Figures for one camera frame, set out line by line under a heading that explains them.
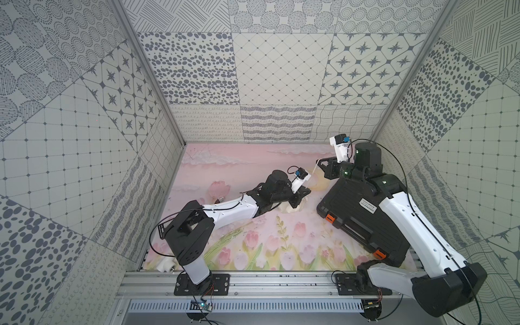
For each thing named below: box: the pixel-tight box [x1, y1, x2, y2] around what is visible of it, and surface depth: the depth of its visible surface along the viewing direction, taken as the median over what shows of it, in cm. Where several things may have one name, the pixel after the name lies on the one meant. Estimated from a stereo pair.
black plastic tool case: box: [316, 177, 411, 267], surface depth 85 cm
